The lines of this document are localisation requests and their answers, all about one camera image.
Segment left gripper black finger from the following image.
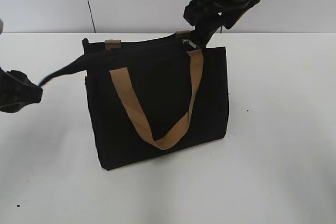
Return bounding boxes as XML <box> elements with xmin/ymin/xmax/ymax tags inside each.
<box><xmin>1</xmin><ymin>69</ymin><xmax>43</xmax><ymax>113</ymax></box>

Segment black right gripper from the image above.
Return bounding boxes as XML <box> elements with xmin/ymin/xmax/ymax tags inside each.
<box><xmin>183</xmin><ymin>0</ymin><xmax>260</xmax><ymax>49</ymax></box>

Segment silver zipper pull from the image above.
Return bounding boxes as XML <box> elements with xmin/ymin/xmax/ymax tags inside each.
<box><xmin>182</xmin><ymin>39</ymin><xmax>199</xmax><ymax>50</ymax></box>

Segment black tote bag tan handles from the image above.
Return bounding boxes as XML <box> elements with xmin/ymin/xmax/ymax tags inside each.
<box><xmin>40</xmin><ymin>31</ymin><xmax>229</xmax><ymax>170</ymax></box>

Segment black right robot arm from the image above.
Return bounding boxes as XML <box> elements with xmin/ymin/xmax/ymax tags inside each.
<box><xmin>183</xmin><ymin>0</ymin><xmax>260</xmax><ymax>48</ymax></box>

